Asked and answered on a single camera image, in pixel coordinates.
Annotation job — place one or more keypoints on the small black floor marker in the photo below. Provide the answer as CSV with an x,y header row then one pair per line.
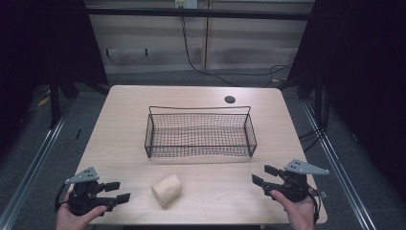
x,y
78,134

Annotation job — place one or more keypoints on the light wooden block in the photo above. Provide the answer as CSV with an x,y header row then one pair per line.
x,y
166,190

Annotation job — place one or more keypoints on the person's left hand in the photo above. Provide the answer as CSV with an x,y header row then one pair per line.
x,y
68,221

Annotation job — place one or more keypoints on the yellow tape strip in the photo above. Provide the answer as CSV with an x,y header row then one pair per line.
x,y
43,101

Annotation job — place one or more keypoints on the person's right hand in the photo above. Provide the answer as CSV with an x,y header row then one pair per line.
x,y
301,214

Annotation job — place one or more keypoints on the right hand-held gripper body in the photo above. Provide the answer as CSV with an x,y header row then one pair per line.
x,y
295,188

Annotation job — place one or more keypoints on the black horizontal frame bar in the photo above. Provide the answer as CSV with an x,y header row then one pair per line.
x,y
198,13

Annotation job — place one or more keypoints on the aluminium floor rail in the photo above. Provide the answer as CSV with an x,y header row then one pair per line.
x,y
338,166
30,172

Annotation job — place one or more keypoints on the black curtain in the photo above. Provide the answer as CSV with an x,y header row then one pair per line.
x,y
364,64
38,41

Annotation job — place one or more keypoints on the black metal stand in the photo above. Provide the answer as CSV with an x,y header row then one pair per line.
x,y
55,102

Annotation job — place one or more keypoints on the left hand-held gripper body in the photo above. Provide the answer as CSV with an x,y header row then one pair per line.
x,y
83,195

